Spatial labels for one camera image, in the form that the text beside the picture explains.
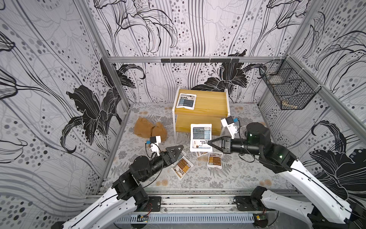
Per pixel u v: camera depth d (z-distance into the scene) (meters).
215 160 0.86
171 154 0.55
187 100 0.75
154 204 0.73
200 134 0.60
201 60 0.93
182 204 0.75
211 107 0.73
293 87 0.88
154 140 0.60
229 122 0.54
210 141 0.58
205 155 0.90
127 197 0.49
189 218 0.76
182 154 0.91
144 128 0.93
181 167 0.84
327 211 0.39
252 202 0.64
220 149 0.54
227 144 0.51
